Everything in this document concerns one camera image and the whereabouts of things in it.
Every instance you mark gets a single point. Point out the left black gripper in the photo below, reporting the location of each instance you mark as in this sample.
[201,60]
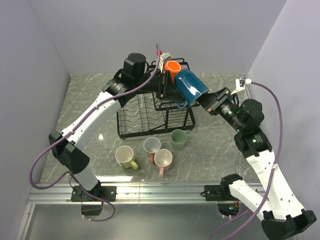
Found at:
[166,87]

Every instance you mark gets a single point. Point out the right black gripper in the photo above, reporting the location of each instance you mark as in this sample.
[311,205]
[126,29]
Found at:
[206,100]

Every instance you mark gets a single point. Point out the blue mug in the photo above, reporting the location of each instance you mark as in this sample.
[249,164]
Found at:
[189,86]

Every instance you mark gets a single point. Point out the orange mug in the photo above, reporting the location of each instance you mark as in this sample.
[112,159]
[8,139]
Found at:
[173,67]

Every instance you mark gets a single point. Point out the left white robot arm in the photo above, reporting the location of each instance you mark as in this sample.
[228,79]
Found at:
[69,144]

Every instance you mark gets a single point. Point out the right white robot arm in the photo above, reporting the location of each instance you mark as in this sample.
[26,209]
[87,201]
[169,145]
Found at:
[282,216]

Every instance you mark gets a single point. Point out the green cup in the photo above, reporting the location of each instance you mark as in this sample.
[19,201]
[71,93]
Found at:
[178,139]

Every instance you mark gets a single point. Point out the coral pink mug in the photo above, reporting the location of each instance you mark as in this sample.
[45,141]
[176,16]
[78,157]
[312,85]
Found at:
[151,145]

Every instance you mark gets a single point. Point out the light pink mug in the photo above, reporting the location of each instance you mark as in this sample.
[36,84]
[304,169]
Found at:
[163,159]

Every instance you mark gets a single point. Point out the yellow mug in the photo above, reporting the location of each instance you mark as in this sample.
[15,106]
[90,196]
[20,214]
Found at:
[125,157]

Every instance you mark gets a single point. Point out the black wire dish rack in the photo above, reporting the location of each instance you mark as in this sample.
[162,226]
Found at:
[146,114]

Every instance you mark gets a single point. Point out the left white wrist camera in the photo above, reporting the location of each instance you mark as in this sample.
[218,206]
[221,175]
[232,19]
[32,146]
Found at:
[164,57]

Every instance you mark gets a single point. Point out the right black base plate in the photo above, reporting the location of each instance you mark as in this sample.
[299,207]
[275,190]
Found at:
[212,193]

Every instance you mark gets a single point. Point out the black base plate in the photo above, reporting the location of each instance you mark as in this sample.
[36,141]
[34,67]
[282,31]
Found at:
[107,193]
[212,193]

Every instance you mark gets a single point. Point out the aluminium mounting rail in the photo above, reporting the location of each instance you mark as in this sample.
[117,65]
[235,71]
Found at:
[130,193]

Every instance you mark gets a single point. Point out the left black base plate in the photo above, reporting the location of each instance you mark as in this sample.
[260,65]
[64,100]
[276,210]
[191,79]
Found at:
[107,193]

